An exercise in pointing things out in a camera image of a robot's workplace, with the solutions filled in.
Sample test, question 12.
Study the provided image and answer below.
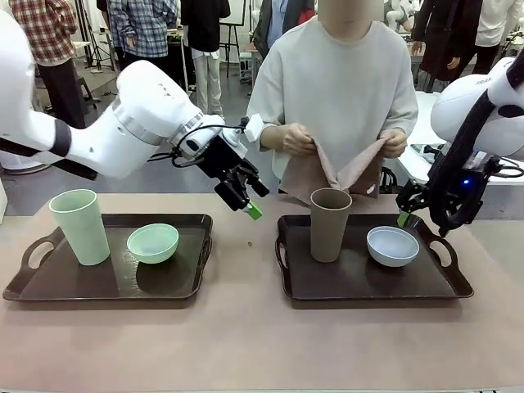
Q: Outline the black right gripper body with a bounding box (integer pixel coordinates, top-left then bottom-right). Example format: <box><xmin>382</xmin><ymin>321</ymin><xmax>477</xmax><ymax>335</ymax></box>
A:
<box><xmin>449</xmin><ymin>163</ymin><xmax>491</xmax><ymax>210</ymax></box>

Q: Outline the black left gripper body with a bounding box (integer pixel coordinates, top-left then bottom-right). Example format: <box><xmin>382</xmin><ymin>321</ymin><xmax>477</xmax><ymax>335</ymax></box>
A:
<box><xmin>197</xmin><ymin>133</ymin><xmax>250</xmax><ymax>180</ymax></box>

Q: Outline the pale blue bowl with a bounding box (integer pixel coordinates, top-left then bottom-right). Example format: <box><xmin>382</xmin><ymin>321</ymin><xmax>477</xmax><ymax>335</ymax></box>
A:
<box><xmin>366</xmin><ymin>227</ymin><xmax>421</xmax><ymax>269</ymax></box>

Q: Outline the beige cloth mat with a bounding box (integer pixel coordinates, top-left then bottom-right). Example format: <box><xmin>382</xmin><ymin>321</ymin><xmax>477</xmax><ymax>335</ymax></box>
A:
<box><xmin>278</xmin><ymin>137</ymin><xmax>388</xmax><ymax>207</ymax></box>

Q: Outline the brown tall cup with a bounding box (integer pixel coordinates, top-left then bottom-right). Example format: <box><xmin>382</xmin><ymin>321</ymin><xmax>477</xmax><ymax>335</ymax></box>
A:
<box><xmin>309</xmin><ymin>187</ymin><xmax>354</xmax><ymax>264</ymax></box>

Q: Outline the light green bowl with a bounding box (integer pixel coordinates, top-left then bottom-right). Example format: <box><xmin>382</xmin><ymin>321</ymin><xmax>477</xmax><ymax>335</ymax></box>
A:
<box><xmin>126</xmin><ymin>223</ymin><xmax>180</xmax><ymax>265</ymax></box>

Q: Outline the person's right forearm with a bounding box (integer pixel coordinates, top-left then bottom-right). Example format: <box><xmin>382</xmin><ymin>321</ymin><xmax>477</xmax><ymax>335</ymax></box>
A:
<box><xmin>259</xmin><ymin>124</ymin><xmax>288</xmax><ymax>151</ymax></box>

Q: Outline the dark brown serving tray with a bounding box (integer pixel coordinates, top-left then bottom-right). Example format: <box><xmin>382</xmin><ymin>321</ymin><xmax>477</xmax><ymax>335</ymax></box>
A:
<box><xmin>274</xmin><ymin>213</ymin><xmax>475</xmax><ymax>302</ymax></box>
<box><xmin>2</xmin><ymin>213</ymin><xmax>215</xmax><ymax>303</ymax></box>

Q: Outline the person's left hand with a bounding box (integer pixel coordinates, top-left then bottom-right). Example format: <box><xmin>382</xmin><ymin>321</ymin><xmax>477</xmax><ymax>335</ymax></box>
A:
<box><xmin>378</xmin><ymin>129</ymin><xmax>409</xmax><ymax>160</ymax></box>

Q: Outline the person's right hand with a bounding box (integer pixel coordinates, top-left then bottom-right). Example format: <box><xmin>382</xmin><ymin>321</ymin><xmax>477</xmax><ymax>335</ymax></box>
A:
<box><xmin>281</xmin><ymin>122</ymin><xmax>318</xmax><ymax>157</ymax></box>

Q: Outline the black bag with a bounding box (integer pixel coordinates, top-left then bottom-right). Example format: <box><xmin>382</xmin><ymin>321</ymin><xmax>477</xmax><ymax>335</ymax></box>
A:
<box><xmin>379</xmin><ymin>166</ymin><xmax>399</xmax><ymax>194</ymax></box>

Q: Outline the bystander in black top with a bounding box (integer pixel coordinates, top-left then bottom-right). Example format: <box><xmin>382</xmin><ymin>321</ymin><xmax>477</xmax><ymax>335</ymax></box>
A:
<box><xmin>178</xmin><ymin>0</ymin><xmax>233</xmax><ymax>117</ymax></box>

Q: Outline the person in beige sweatshirt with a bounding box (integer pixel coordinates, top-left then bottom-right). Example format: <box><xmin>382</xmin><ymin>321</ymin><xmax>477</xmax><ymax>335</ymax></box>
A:
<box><xmin>246</xmin><ymin>18</ymin><xmax>419</xmax><ymax>193</ymax></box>

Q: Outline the bystander in dark jacket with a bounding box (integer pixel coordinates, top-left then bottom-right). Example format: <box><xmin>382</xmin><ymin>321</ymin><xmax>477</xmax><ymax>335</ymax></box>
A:
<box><xmin>251</xmin><ymin>0</ymin><xmax>318</xmax><ymax>59</ymax></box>

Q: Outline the black step stool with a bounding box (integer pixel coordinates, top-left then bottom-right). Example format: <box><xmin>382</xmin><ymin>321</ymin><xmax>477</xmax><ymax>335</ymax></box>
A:
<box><xmin>72</xmin><ymin>75</ymin><xmax>99</xmax><ymax>112</ymax></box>

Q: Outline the bystander in blue plaid shirt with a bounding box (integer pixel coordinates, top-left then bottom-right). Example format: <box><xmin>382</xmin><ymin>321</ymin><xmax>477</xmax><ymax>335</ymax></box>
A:
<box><xmin>106</xmin><ymin>0</ymin><xmax>182</xmax><ymax>85</ymax></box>

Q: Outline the bystander in dark clothes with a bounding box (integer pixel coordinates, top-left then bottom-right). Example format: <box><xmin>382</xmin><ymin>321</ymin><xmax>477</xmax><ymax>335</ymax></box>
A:
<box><xmin>410</xmin><ymin>0</ymin><xmax>481</xmax><ymax>93</ymax></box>

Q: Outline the light green tall cup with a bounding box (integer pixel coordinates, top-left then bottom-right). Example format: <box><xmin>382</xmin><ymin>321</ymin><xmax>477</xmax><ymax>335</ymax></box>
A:
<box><xmin>48</xmin><ymin>188</ymin><xmax>111</xmax><ymax>267</ymax></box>

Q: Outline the bystander in white shirt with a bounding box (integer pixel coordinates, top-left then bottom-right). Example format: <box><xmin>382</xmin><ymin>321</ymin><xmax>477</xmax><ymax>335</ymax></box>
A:
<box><xmin>474</xmin><ymin>0</ymin><xmax>515</xmax><ymax>74</ymax></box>

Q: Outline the bystander in red plaid shirt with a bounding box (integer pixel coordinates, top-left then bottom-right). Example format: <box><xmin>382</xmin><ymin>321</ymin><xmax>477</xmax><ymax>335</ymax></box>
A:
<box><xmin>25</xmin><ymin>0</ymin><xmax>88</xmax><ymax>129</ymax></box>

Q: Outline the white air purifier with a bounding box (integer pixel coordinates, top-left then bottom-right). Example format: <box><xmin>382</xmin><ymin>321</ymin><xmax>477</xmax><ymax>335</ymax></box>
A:
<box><xmin>0</xmin><ymin>150</ymin><xmax>46</xmax><ymax>172</ymax></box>

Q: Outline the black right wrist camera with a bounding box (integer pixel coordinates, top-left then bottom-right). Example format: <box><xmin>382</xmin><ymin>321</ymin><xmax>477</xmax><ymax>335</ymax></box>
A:
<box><xmin>464</xmin><ymin>150</ymin><xmax>503</xmax><ymax>172</ymax></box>

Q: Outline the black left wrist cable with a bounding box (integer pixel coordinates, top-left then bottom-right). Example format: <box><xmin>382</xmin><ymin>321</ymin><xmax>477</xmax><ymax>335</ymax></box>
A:
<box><xmin>170</xmin><ymin>124</ymin><xmax>247</xmax><ymax>169</ymax></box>

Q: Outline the black right arm cable sleeve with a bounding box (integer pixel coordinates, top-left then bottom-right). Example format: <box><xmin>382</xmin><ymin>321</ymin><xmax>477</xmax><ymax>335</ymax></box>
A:
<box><xmin>427</xmin><ymin>60</ymin><xmax>517</xmax><ymax>238</ymax></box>

